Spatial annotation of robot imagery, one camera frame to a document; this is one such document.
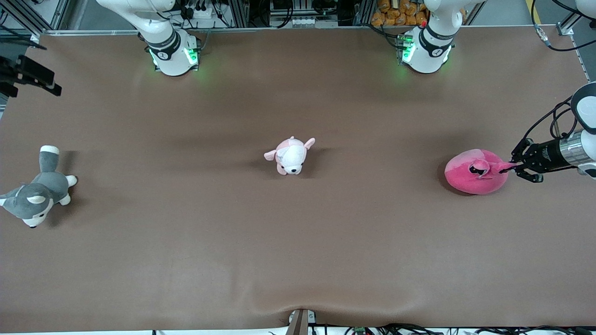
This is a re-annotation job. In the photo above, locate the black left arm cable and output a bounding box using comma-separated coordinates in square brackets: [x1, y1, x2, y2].
[521, 95, 579, 150]

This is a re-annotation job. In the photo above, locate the round hot pink plush toy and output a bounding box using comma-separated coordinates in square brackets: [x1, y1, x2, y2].
[444, 148, 518, 195]

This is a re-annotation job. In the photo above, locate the black cable with silver connector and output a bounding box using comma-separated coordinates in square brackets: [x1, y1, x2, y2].
[531, 0, 596, 53]

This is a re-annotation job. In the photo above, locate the grey white husky plush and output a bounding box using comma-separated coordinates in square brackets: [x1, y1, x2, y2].
[0, 145, 78, 228]

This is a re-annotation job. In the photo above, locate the aluminium bracket post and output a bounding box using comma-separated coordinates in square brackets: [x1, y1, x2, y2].
[285, 308, 318, 335]

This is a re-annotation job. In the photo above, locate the pale pink white plush dog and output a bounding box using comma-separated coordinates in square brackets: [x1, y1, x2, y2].
[264, 136, 316, 176]

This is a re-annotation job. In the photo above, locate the white power strip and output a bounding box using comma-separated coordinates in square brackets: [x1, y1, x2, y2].
[183, 4, 216, 20]

